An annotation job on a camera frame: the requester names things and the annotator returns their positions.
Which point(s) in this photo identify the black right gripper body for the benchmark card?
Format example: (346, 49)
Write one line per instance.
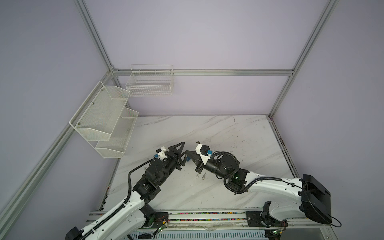
(211, 168)

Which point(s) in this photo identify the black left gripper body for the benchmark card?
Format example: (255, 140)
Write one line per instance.
(171, 163)

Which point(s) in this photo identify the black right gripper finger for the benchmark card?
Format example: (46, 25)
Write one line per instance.
(194, 157)
(199, 167)

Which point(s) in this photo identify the aluminium frame profiles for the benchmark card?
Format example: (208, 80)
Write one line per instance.
(19, 201)

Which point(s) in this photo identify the lower white mesh shelf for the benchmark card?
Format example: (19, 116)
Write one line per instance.
(116, 147)

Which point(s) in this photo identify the base rail with cable tray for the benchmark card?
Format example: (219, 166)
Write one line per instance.
(220, 225)

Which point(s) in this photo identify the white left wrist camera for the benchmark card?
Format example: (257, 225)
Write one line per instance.
(161, 153)

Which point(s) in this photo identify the upper white mesh shelf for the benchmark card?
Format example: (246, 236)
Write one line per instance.
(96, 119)

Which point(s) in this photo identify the white wire wall basket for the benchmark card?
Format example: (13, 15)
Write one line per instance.
(151, 81)

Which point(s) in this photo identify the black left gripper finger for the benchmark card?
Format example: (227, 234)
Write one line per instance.
(177, 149)
(182, 161)

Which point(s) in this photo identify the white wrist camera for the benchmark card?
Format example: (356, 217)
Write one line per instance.
(161, 153)
(204, 152)

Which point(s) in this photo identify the white mesh shelf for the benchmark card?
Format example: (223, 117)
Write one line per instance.
(96, 119)
(116, 147)

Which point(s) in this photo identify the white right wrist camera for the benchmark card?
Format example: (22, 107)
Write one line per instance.
(204, 152)

